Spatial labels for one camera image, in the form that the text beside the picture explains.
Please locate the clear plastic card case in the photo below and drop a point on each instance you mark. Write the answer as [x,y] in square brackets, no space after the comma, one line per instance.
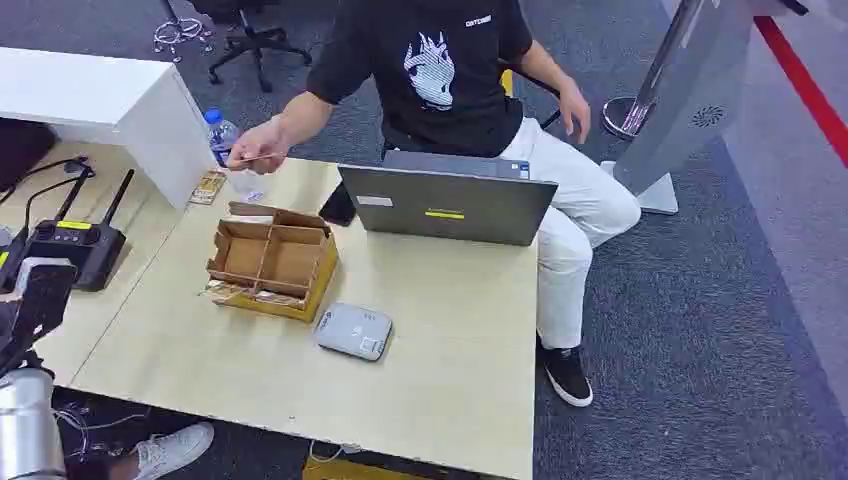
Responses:
[248,185]

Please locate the small grey flat device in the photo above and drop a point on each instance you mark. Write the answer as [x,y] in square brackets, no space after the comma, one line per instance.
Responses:
[353,331]

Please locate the grey laptop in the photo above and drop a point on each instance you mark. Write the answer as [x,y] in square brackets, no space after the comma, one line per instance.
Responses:
[447,205]

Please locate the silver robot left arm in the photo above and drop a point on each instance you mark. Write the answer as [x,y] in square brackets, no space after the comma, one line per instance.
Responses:
[26,424]

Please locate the thin playing card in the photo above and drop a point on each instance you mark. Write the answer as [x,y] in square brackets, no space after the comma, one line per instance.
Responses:
[262,158]

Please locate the grey standing kiosk panel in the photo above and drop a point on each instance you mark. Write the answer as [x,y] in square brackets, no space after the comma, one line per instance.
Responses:
[696,86]

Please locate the black controller with antennas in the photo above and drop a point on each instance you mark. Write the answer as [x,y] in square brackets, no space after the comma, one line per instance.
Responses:
[83,245]

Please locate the person's white shoe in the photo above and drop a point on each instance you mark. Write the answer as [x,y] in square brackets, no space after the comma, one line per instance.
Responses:
[175,450]

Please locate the yellow and black chair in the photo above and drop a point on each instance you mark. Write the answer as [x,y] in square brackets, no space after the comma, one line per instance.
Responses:
[507,83]

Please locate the red floor tape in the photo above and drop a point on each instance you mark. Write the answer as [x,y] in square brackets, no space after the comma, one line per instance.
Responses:
[805,86]

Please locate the white cabinet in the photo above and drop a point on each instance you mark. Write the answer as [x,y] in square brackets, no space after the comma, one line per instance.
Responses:
[99,99]

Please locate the black bag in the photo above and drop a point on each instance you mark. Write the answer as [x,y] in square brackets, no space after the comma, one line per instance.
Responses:
[23,149]

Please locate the clear water bottle blue cap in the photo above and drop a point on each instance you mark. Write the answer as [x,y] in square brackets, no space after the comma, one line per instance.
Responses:
[222,138]

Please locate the black pouch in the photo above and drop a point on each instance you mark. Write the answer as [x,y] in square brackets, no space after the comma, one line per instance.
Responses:
[338,206]

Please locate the black office chair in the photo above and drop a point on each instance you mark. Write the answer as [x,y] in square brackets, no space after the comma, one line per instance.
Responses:
[255,40]

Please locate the yellow box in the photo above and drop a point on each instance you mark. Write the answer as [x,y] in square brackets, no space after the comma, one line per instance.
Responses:
[351,472]

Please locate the person's left hand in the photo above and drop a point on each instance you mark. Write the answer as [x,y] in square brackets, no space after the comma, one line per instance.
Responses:
[574,106]

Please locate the wooden divided card box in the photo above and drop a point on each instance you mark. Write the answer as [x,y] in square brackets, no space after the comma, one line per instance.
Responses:
[275,262]

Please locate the person's right hand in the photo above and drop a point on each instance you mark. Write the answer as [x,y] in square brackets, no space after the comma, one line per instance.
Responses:
[260,142]

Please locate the seated person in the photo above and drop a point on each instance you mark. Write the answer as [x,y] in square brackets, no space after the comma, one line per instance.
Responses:
[437,112]

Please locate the chrome stanchion post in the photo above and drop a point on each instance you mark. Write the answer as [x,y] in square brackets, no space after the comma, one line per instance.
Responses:
[632,109]

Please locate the stack of printed cards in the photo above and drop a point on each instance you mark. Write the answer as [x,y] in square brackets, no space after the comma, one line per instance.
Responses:
[207,188]

